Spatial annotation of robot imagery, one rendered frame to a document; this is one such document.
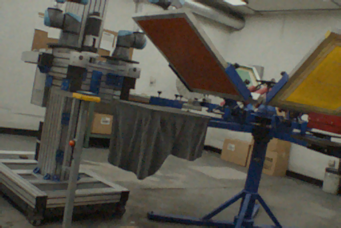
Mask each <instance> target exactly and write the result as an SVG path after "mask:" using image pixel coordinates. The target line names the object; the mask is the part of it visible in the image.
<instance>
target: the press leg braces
mask: <svg viewBox="0 0 341 228"><path fill-rule="evenodd" d="M242 196H243V191H240V192H238V193H237V194H236V195H234V196H233V197H231V198H230V199H228V201H226V202H224V203H223V204H221V205H219V206H218V207H217V208H216V209H213V210H212V211H211V212H209V213H207V214H206V215H204V216H203V217H198V218H200V221H212V219H211V218H212V217H214V216H215V215H216V214H218V213H220V212H221V211H223V210H224V209H226V208H227V207H229V206H230V205H232V204H233V203H234V202H235V201H238V200H239V199H240V198H241V197H242ZM250 196H251V194H246V197H245V200H244V203H243V205H242V210H241V212H240V215H239V217H238V220H237V223H236V226H235V228H241V226H242V223H243V219H244V216H245V214H246V211H247V209H248V204H249V201H250ZM257 200H258V202H259V203H260V204H261V206H262V208H263V209H264V210H265V211H266V213H267V214H268V216H269V217H270V218H271V220H272V222H274V224H275V225H272V226H273V227H274V228H285V227H283V226H282V225H281V224H280V222H279V221H278V220H277V219H276V217H275V216H274V214H273V213H272V211H271V210H270V208H269V207H268V205H267V204H266V203H265V202H264V200H263V198H262V197H261V196H260V195H259V194H258V199H257Z"/></svg>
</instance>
